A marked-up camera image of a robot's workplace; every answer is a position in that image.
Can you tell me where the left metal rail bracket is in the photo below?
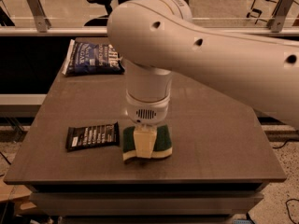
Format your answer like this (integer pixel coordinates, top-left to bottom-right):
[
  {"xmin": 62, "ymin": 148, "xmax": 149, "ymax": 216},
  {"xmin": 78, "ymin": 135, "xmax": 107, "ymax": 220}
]
[{"xmin": 26, "ymin": 0, "xmax": 51, "ymax": 33}]

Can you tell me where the right metal rail bracket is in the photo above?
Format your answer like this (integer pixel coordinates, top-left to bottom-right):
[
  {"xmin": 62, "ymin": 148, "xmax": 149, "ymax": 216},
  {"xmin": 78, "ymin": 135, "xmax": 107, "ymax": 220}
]
[{"xmin": 267, "ymin": 0, "xmax": 294, "ymax": 33}]

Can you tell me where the metal rail bracket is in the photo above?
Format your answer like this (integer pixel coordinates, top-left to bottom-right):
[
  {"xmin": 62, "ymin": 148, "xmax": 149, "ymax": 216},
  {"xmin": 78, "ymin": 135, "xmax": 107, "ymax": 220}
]
[
  {"xmin": 26, "ymin": 0, "xmax": 51, "ymax": 33},
  {"xmin": 267, "ymin": 0, "xmax": 294, "ymax": 33}
]

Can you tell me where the grey table drawer base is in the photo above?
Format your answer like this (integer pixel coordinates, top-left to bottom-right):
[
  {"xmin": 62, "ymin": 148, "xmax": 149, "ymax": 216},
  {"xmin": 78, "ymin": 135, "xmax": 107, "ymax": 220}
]
[{"xmin": 30, "ymin": 191, "xmax": 263, "ymax": 224}]

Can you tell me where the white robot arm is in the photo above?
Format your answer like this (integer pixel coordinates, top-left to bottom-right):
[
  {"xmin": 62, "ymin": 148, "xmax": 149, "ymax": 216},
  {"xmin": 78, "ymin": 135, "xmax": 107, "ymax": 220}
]
[{"xmin": 107, "ymin": 0, "xmax": 299, "ymax": 129}]

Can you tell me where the green and yellow sponge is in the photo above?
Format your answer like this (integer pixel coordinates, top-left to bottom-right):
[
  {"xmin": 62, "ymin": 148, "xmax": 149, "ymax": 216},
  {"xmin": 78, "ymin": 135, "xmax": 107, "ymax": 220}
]
[{"xmin": 122, "ymin": 125, "xmax": 172, "ymax": 161}]

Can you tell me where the yellow frame cart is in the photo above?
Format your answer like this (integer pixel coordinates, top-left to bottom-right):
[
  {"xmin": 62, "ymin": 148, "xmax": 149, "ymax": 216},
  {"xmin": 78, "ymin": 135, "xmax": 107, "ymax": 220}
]
[{"xmin": 246, "ymin": 0, "xmax": 279, "ymax": 24}]

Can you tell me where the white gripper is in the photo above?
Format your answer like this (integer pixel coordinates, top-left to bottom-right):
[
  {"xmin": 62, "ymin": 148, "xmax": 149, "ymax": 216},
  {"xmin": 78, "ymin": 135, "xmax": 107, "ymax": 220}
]
[{"xmin": 126, "ymin": 90, "xmax": 170, "ymax": 159}]

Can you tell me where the black rxbar chocolate wrapper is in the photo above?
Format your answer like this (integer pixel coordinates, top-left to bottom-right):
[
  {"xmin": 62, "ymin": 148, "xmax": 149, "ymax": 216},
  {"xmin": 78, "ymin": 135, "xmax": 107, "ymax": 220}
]
[{"xmin": 65, "ymin": 123, "xmax": 120, "ymax": 151}]

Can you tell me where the blue kettle chips bag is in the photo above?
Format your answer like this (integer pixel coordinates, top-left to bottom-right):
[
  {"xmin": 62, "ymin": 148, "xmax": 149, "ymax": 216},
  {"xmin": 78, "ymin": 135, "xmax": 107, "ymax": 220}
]
[{"xmin": 62, "ymin": 40, "xmax": 124, "ymax": 76}]

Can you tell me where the black floor cable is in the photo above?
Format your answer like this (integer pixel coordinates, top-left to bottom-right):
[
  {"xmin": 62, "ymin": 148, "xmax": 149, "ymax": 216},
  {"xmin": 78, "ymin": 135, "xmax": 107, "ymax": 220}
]
[{"xmin": 272, "ymin": 138, "xmax": 299, "ymax": 224}]

